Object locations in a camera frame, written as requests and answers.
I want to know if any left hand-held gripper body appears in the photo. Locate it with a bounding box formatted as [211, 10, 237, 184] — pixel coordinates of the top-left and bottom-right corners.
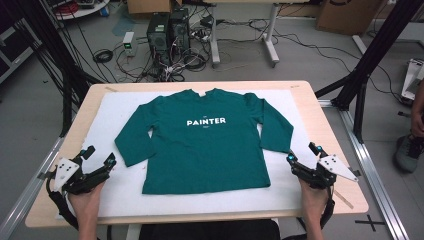
[46, 157, 108, 196]

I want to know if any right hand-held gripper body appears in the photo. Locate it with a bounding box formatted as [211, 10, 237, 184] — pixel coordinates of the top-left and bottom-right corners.
[292, 154, 359, 190]

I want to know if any green long-sleeved shirt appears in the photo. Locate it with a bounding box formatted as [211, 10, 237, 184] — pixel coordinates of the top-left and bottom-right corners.
[114, 87, 295, 196]

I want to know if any person's left hand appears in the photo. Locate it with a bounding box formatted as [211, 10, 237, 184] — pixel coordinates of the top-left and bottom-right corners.
[68, 181, 106, 221]

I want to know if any person's right hand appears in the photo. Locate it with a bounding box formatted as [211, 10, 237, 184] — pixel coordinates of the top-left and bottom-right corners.
[298, 179, 331, 219]

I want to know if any white foam mat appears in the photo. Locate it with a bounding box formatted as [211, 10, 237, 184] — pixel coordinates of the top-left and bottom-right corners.
[54, 88, 334, 219]

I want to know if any thin wooden stick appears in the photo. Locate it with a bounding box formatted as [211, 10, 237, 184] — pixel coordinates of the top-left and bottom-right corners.
[333, 189, 355, 210]

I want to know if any black tape cross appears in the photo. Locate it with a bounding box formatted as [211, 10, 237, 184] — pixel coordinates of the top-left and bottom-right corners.
[354, 214, 386, 233]

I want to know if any person's dark clothed body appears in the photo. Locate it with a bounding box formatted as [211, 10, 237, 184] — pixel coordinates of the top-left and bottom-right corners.
[138, 218, 282, 240]

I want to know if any white box with green display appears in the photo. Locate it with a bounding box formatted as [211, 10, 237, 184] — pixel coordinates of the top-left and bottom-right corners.
[122, 31, 139, 58]

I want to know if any white stand base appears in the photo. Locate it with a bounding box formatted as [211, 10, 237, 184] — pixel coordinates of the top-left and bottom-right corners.
[400, 58, 424, 101]

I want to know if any grey cabinet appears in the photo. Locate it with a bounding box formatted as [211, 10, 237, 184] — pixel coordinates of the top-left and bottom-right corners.
[0, 25, 35, 85]

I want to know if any large cardboard box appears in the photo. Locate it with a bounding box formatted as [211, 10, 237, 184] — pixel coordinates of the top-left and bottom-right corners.
[315, 0, 385, 36]

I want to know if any black computer tower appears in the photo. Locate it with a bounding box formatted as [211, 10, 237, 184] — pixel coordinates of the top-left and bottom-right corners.
[169, 8, 192, 52]
[146, 13, 172, 56]

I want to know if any round white table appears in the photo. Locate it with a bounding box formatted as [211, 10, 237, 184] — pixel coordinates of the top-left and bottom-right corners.
[43, 0, 111, 22]

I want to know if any small cardboard box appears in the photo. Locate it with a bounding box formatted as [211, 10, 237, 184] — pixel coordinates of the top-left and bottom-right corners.
[126, 0, 183, 15]

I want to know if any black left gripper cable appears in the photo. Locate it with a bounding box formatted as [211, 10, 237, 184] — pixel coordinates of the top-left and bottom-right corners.
[45, 178, 80, 232]

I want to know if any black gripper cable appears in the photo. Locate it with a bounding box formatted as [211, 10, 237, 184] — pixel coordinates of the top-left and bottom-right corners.
[319, 186, 336, 231]
[45, 178, 80, 232]

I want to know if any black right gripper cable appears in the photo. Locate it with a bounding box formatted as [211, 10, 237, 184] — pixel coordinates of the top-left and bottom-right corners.
[319, 186, 336, 231]

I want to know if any aluminium floor rail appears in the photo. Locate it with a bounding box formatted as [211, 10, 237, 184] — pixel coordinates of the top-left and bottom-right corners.
[0, 136, 66, 240]
[318, 99, 412, 240]

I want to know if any black metal frame stand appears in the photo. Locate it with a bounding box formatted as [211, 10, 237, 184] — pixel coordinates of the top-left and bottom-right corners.
[0, 0, 105, 138]
[314, 0, 424, 145]

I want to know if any coiled black cable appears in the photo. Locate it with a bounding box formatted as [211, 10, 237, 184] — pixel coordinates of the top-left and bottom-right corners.
[92, 48, 115, 65]

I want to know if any long black floor cable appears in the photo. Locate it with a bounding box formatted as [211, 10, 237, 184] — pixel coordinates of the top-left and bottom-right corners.
[216, 18, 405, 105]

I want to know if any tangle of floor cables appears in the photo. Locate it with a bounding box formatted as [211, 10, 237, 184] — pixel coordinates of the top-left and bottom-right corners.
[114, 39, 209, 83]

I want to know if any white desk frame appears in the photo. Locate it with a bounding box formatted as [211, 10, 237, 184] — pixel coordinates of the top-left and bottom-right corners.
[209, 0, 311, 68]

